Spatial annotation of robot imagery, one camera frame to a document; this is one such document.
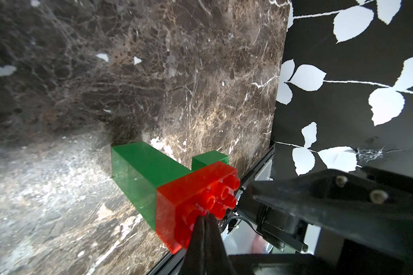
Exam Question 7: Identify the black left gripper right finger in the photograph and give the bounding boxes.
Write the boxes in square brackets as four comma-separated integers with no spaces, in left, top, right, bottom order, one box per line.
[205,214,235,275]

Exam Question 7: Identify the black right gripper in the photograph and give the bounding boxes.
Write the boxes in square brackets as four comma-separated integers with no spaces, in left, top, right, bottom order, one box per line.
[236,167,413,275]

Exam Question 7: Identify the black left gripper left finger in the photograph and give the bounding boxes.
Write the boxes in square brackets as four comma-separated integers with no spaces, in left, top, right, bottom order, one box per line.
[179,216,207,275]

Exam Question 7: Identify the red lego brick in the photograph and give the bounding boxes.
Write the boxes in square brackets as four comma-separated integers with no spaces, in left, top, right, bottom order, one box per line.
[155,162,240,254]

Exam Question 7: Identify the green lego brick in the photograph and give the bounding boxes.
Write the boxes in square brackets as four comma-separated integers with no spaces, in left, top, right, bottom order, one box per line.
[191,150,229,171]
[111,142,191,230]

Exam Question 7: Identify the black front frame rail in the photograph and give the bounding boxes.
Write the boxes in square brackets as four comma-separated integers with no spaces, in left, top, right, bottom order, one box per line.
[155,151,240,275]

